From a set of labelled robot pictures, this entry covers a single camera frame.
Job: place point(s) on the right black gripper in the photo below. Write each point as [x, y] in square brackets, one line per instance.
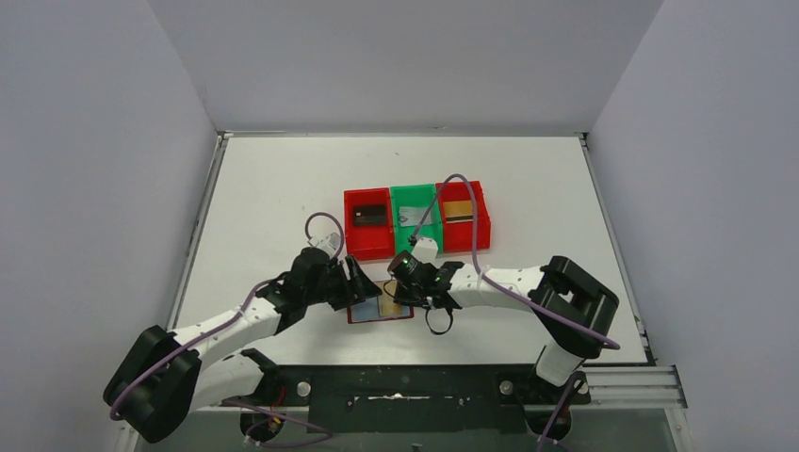
[404, 298]

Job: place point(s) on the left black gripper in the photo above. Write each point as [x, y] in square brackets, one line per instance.
[353, 281]

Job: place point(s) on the red leather card holder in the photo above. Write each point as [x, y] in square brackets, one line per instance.
[367, 311]

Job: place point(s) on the yellow credit card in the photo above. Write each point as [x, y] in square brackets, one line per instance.
[387, 307]
[458, 211]

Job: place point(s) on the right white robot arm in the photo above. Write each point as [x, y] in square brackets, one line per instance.
[576, 309]

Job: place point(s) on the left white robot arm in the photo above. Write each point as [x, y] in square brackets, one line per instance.
[166, 375]

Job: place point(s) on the silver credit card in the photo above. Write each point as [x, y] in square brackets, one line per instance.
[412, 216]

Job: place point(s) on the black credit card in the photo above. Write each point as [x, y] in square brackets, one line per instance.
[364, 215]

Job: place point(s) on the right red plastic bin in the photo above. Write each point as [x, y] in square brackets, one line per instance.
[458, 236]

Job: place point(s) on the red plastic bin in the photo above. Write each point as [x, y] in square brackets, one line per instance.
[458, 236]
[371, 242]

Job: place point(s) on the left red plastic bin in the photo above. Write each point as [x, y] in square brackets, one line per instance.
[371, 242]

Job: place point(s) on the green plastic bin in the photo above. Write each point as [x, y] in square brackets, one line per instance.
[419, 196]

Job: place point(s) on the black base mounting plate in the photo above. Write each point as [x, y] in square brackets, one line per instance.
[442, 398]

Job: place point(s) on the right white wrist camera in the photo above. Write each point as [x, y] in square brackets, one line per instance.
[425, 250]

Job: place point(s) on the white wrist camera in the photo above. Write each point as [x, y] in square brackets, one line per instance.
[425, 250]
[330, 243]

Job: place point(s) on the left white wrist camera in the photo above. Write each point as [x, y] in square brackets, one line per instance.
[330, 243]

